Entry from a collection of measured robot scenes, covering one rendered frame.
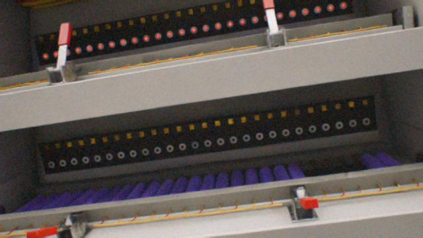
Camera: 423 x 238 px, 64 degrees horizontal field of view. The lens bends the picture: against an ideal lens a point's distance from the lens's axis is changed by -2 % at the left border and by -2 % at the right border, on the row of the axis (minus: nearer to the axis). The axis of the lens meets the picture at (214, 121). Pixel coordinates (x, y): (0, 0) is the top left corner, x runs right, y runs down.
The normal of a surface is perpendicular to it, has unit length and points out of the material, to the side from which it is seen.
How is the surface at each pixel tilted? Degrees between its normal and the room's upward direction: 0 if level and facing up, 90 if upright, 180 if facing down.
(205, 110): 90
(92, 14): 90
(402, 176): 108
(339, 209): 18
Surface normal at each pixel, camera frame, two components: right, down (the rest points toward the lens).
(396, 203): -0.15, -0.98
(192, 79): -0.07, 0.18
